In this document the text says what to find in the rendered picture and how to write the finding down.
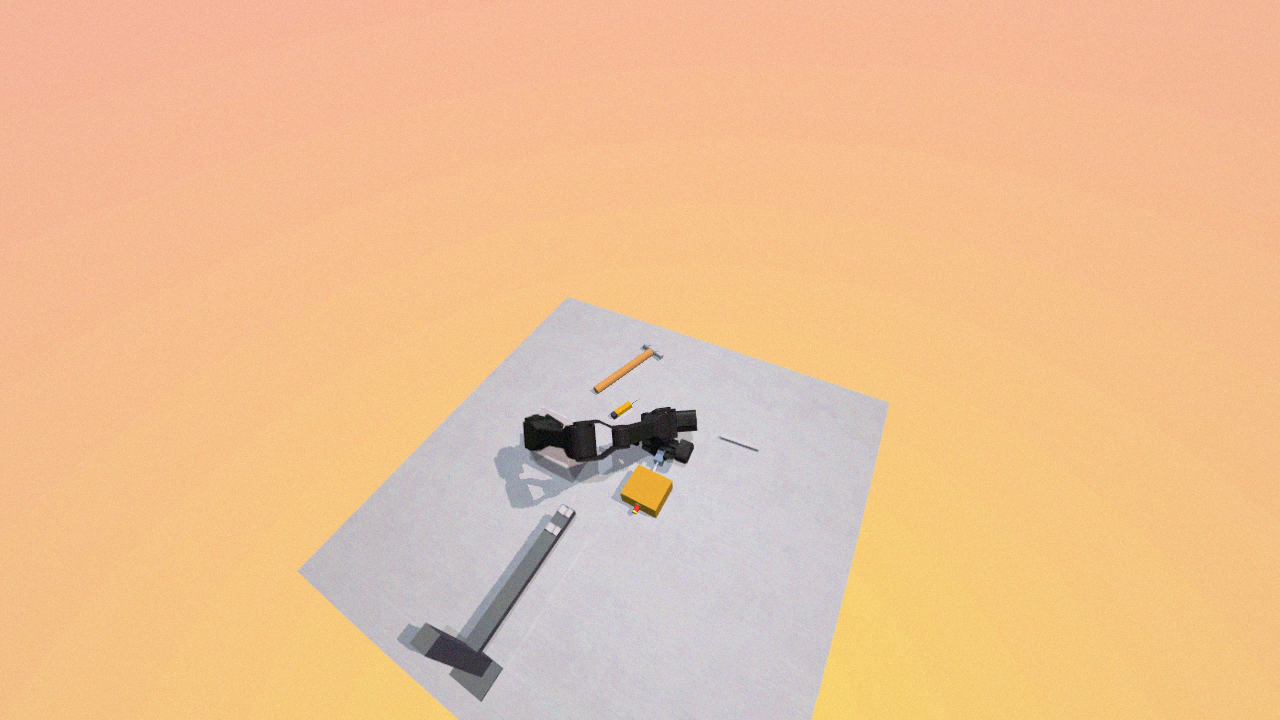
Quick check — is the yellow square bar with black tip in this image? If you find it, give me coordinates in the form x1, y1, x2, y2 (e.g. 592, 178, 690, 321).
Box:
611, 398, 637, 419

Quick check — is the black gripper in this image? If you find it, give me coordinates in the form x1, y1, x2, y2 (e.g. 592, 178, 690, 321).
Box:
643, 439, 694, 464

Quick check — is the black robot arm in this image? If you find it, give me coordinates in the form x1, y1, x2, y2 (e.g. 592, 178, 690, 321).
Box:
524, 407, 698, 462

